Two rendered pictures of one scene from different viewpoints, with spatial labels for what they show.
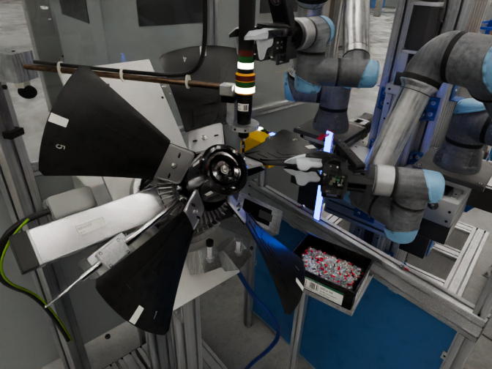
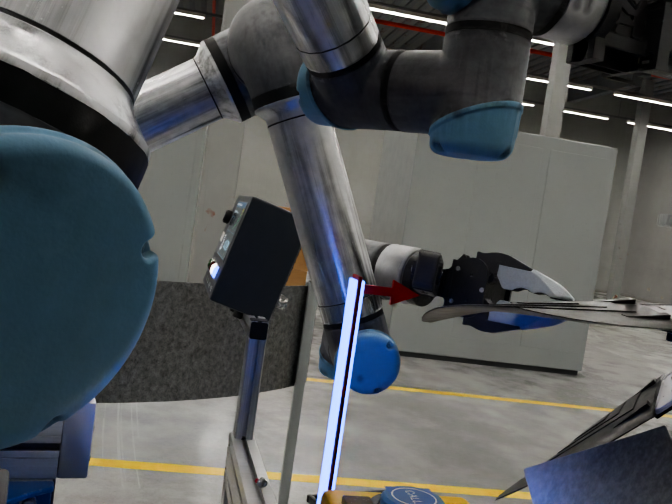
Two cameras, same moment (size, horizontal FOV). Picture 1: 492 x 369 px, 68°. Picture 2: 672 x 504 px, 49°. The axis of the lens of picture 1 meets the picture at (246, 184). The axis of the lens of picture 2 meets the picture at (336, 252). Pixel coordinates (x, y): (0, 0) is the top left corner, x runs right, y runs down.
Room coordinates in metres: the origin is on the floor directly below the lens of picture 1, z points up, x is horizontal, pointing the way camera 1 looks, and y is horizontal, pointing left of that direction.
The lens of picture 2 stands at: (1.66, 0.06, 1.25)
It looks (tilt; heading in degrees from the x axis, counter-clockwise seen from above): 3 degrees down; 209
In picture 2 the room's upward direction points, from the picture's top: 8 degrees clockwise
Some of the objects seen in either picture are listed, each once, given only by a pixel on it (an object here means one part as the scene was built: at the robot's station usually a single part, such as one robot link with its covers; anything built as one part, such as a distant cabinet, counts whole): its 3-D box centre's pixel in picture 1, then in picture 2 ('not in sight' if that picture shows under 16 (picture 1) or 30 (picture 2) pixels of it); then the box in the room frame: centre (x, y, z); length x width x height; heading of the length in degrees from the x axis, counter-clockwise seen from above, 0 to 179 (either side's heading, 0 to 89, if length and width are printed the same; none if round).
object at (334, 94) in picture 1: (334, 88); not in sight; (1.47, -0.34, 1.20); 0.13 x 0.12 x 0.14; 83
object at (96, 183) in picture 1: (95, 187); not in sight; (1.12, 0.54, 0.92); 0.17 x 0.16 x 0.11; 42
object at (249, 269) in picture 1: (251, 268); not in sight; (1.30, -0.04, 0.39); 0.04 x 0.04 x 0.78; 42
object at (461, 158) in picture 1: (460, 151); not in sight; (1.16, -0.73, 1.09); 0.15 x 0.15 x 0.10
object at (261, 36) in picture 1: (261, 45); not in sight; (0.81, -0.02, 1.47); 0.09 x 0.03 x 0.06; 151
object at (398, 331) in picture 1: (325, 317); not in sight; (0.98, -0.33, 0.45); 0.82 x 0.02 x 0.66; 42
